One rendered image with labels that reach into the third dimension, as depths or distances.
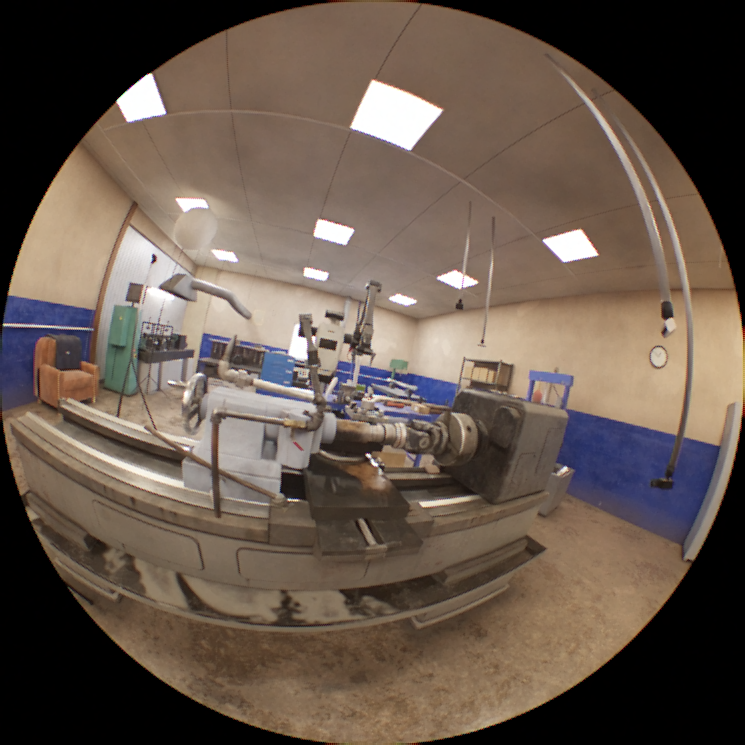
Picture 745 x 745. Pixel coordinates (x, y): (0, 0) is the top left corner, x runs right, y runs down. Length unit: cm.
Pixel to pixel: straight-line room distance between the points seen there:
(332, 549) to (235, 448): 42
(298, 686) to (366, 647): 42
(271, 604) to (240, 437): 68
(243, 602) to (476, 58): 304
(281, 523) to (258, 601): 48
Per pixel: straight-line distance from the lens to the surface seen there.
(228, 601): 111
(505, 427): 110
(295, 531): 75
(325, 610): 111
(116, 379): 506
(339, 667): 143
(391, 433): 95
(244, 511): 83
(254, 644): 145
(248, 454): 82
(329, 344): 191
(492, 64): 214
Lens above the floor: 135
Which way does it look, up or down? 2 degrees down
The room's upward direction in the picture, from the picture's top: 12 degrees clockwise
